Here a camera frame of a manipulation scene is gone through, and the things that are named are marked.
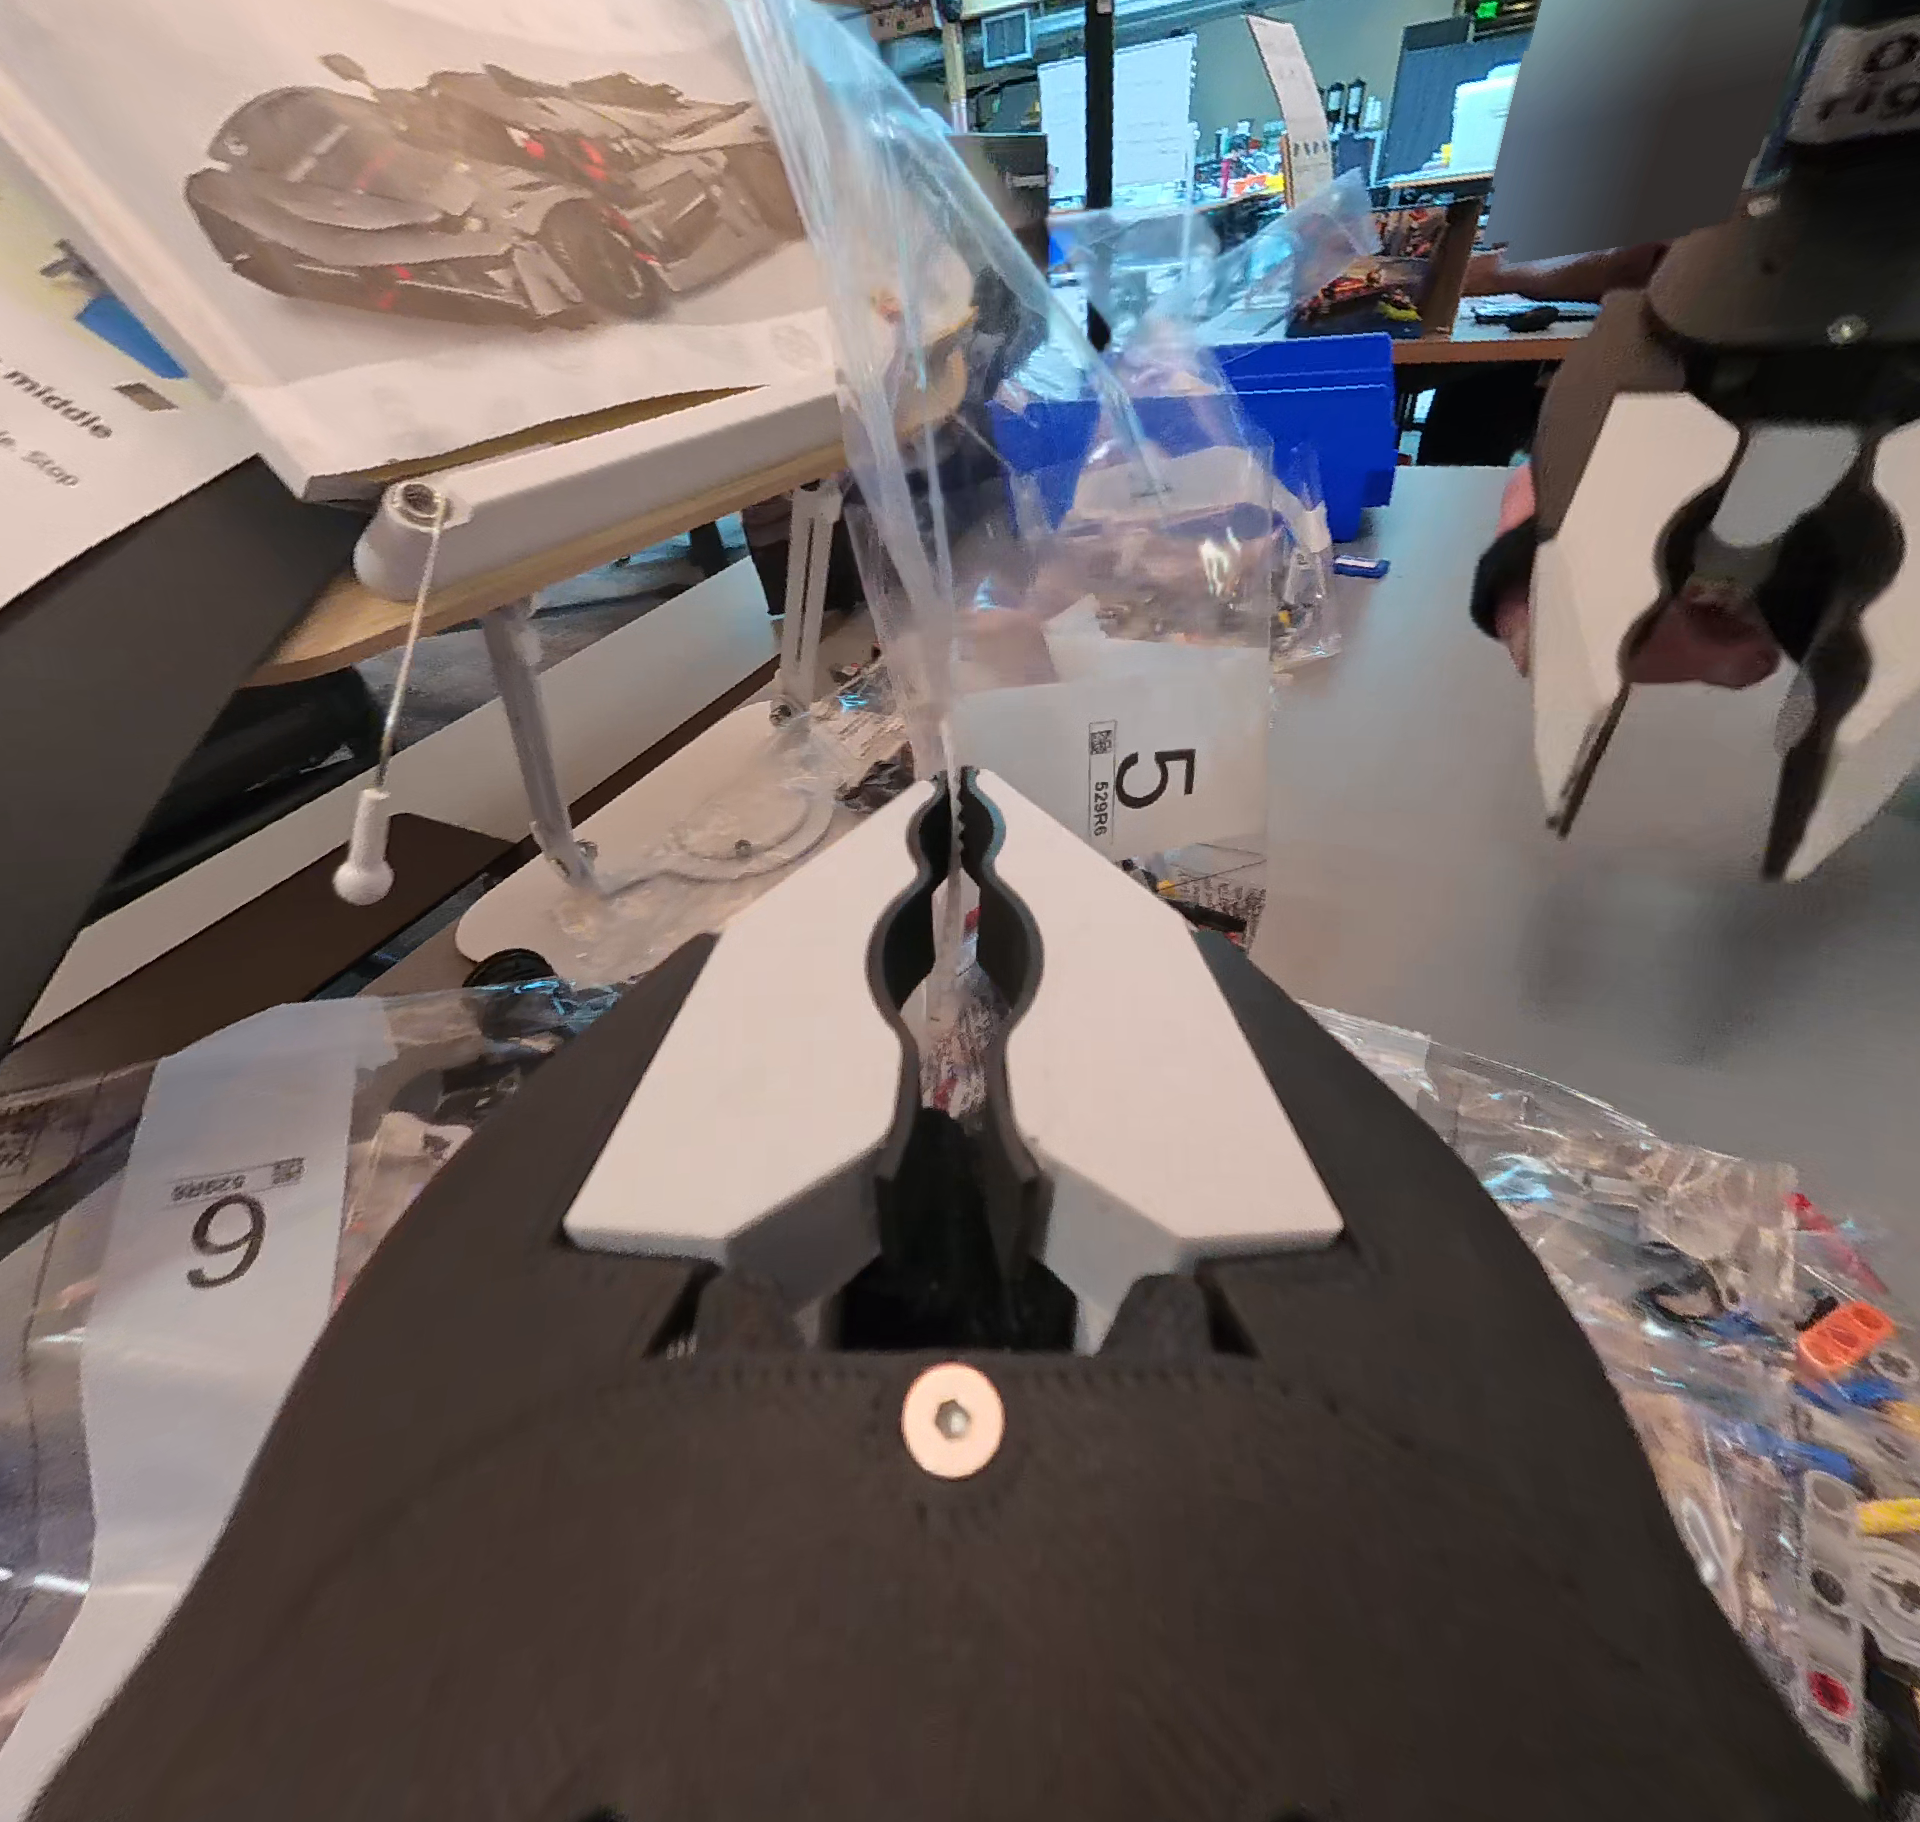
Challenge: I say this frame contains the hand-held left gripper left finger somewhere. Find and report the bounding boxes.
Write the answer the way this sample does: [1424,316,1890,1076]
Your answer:
[561,776,986,1351]

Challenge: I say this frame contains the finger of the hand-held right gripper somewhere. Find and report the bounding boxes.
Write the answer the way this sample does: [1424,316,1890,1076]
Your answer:
[1527,392,1752,845]
[1714,424,1920,886]

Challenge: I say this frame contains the lego instruction booklet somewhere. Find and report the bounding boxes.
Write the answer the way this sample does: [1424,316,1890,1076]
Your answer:
[0,0,845,506]

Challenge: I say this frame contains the empty clear plastic bag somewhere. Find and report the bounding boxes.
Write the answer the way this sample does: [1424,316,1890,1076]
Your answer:
[552,740,845,941]

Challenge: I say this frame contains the whiteboard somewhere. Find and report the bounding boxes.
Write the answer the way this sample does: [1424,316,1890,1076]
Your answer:
[1032,30,1205,208]

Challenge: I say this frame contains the black pole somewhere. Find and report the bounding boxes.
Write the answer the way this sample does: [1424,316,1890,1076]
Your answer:
[1078,0,1122,214]

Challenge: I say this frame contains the metal page holder wire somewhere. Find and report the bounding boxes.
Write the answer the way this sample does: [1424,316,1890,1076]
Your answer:
[329,476,454,908]

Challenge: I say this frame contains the small lego box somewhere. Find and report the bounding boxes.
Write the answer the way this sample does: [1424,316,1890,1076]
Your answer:
[1286,199,1490,342]

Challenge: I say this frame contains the blue plastic bin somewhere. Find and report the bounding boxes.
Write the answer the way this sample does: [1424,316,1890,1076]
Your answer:
[986,331,1399,536]

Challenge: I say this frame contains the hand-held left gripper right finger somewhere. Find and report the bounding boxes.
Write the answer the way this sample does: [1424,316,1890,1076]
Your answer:
[968,769,1348,1351]

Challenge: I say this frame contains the person's right hand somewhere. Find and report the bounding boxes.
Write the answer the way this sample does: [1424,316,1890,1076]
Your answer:
[1498,470,1791,695]

